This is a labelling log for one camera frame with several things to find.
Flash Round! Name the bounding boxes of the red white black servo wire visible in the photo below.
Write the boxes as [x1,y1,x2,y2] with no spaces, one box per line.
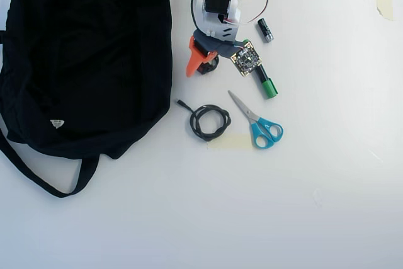
[232,0,270,26]

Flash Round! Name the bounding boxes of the coiled black usb cable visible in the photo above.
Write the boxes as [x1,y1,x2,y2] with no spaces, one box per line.
[176,98,233,142]

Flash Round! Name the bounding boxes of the black cylindrical battery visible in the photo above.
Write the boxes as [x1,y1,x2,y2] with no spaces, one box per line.
[257,18,275,43]

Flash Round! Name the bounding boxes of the beige masking tape strip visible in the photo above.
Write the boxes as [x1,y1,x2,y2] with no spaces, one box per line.
[206,133,253,151]
[374,0,394,21]

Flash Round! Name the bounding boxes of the black bike light with strap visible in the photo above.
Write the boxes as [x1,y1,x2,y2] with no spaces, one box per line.
[196,55,220,76]

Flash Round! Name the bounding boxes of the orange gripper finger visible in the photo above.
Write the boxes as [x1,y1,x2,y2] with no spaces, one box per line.
[185,36,219,78]

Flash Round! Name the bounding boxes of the black fabric bag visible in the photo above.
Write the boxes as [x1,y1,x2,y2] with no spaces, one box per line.
[0,0,173,199]

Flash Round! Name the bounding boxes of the black marker with green cap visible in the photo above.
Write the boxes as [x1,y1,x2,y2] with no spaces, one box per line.
[241,38,279,100]

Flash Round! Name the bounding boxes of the blue handled scissors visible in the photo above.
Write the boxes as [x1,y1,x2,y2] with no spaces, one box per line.
[227,90,284,150]

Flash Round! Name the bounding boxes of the blue-grey gripper body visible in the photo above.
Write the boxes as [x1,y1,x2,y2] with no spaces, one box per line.
[192,28,242,60]

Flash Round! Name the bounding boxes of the bare camera circuit board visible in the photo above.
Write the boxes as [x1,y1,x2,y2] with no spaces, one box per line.
[230,42,262,78]

